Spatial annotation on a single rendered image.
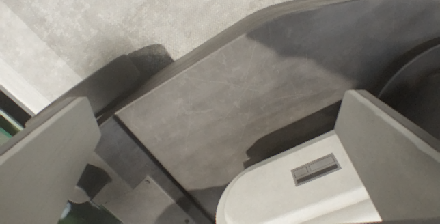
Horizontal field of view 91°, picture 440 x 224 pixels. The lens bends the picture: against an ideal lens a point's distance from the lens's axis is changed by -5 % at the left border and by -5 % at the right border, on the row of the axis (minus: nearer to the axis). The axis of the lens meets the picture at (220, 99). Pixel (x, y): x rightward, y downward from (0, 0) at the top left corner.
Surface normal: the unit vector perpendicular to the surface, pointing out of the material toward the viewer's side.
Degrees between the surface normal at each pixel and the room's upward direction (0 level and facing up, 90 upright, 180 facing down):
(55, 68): 0
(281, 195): 90
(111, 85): 61
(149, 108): 0
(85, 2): 0
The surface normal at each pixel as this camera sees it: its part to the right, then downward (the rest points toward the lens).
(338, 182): -0.53, -0.77
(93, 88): 0.59, -0.07
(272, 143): -0.04, 0.44
